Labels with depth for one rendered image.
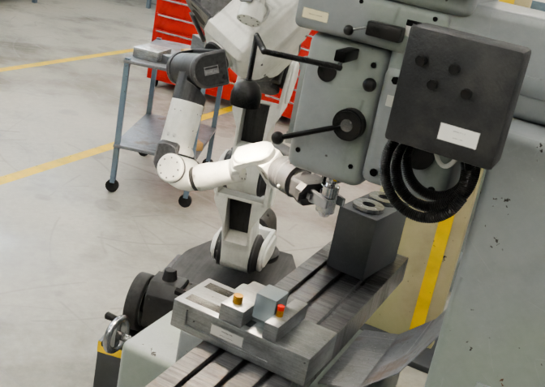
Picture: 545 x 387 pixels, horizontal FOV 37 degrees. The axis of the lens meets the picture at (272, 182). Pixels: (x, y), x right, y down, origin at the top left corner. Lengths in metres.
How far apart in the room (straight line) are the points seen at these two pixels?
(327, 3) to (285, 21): 0.49
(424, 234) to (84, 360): 1.58
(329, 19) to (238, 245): 1.25
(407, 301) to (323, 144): 2.16
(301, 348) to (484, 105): 0.68
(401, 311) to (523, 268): 2.34
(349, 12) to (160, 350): 1.01
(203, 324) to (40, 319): 1.90
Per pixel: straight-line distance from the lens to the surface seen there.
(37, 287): 3.94
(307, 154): 1.85
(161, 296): 2.75
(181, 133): 2.19
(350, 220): 2.28
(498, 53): 1.41
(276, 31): 2.24
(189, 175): 2.17
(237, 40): 2.22
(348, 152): 1.81
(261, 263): 2.88
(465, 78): 1.43
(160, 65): 4.83
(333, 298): 2.18
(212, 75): 2.21
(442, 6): 1.68
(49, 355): 3.47
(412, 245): 3.81
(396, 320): 3.97
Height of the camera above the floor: 1.90
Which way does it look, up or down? 19 degrees down
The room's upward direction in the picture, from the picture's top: 11 degrees clockwise
